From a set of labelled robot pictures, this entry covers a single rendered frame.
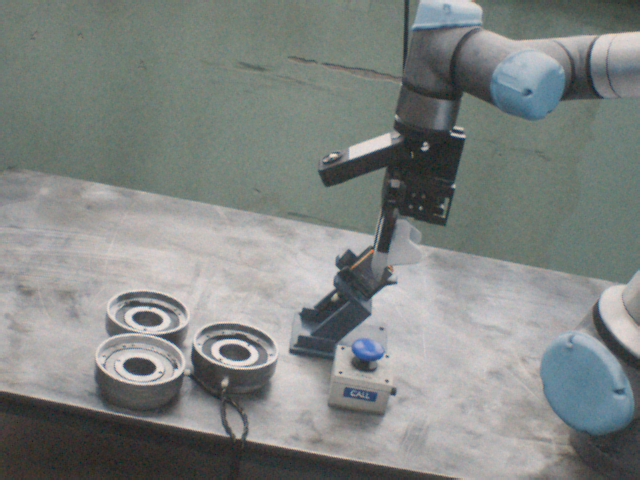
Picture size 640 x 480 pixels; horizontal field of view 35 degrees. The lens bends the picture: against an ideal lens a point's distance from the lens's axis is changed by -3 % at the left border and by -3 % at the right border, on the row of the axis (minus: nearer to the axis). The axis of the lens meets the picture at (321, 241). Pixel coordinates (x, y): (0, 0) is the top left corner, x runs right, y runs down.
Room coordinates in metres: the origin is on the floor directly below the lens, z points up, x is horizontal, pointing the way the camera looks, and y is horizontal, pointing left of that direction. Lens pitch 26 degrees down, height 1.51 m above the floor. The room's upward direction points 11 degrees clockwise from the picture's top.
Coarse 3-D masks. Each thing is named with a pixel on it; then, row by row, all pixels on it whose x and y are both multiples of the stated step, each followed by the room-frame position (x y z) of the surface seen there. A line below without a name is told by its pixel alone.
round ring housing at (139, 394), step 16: (128, 336) 1.04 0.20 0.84; (144, 336) 1.05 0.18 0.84; (96, 352) 0.99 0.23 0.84; (112, 352) 1.02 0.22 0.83; (160, 352) 1.04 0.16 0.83; (176, 352) 1.03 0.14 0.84; (96, 368) 0.97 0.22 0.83; (128, 368) 1.01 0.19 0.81; (144, 368) 1.02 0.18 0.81; (160, 368) 1.01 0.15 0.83; (176, 368) 1.02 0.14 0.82; (112, 384) 0.95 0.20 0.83; (128, 384) 0.95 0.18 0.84; (144, 384) 0.95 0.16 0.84; (160, 384) 0.96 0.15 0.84; (176, 384) 0.98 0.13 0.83; (112, 400) 0.96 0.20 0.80; (128, 400) 0.95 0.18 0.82; (144, 400) 0.95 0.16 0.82; (160, 400) 0.96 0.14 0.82
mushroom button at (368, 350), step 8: (352, 344) 1.08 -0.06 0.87; (360, 344) 1.08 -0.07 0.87; (368, 344) 1.08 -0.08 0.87; (376, 344) 1.08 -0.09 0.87; (352, 352) 1.07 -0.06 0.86; (360, 352) 1.06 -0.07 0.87; (368, 352) 1.06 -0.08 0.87; (376, 352) 1.07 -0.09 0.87; (384, 352) 1.08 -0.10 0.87; (368, 360) 1.06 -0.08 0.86
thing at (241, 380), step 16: (256, 336) 1.12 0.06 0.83; (192, 352) 1.06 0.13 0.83; (224, 352) 1.09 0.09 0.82; (240, 352) 1.09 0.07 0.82; (256, 352) 1.08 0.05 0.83; (272, 352) 1.09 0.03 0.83; (208, 368) 1.03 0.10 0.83; (224, 368) 1.02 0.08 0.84; (240, 368) 1.02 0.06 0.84; (256, 368) 1.03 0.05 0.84; (272, 368) 1.06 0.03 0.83; (208, 384) 1.03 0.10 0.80; (240, 384) 1.02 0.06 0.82; (256, 384) 1.04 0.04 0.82
